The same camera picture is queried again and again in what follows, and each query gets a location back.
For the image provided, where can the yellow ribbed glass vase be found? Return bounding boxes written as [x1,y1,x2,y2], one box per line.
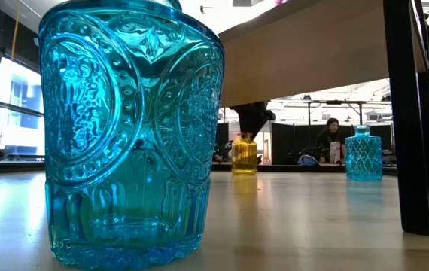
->
[230,132,259,176]

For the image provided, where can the wooden shelf with black legs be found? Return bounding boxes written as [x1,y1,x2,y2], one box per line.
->
[217,0,429,236]

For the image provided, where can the narrow black partition panel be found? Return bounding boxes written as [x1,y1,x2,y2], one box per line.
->
[214,123,230,163]

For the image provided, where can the wide black partition panel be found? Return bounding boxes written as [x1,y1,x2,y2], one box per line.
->
[269,122,393,166]

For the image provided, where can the blue white bag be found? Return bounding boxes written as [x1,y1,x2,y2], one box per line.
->
[297,154,320,167]

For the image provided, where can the person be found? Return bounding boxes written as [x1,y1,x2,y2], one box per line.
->
[314,117,348,163]

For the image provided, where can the black metal rack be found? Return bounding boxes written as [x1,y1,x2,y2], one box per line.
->
[306,99,365,127]

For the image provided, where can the white carton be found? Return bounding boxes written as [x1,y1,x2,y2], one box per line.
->
[330,141,342,163]

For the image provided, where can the blue diamond-pattern glass vase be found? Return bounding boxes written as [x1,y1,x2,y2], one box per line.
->
[344,124,384,182]

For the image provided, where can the teal embossed round vase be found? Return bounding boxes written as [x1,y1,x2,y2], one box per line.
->
[38,0,226,270]

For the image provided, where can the yellow hanging strap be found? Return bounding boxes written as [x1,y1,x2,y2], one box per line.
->
[10,0,21,62]

